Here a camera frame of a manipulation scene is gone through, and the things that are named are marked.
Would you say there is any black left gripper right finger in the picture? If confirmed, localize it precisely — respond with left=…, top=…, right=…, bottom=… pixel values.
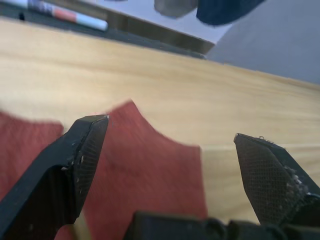
left=233, top=133, right=320, bottom=226

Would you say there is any white marker pen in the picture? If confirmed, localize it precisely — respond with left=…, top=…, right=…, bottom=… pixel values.
left=0, top=0, right=109, bottom=32

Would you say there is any grey sock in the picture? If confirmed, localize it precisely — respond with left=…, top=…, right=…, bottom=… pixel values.
left=153, top=0, right=199, bottom=19

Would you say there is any red sock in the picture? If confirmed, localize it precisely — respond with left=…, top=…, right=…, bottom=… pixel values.
left=0, top=99, right=209, bottom=240

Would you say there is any dark blue sock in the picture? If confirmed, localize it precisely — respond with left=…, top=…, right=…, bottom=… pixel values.
left=195, top=0, right=266, bottom=27

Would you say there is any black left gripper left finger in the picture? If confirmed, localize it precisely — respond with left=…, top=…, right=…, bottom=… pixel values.
left=0, top=114, right=110, bottom=240

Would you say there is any dark whiteboard tray rail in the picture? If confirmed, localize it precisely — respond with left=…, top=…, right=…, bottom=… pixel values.
left=0, top=4, right=216, bottom=60

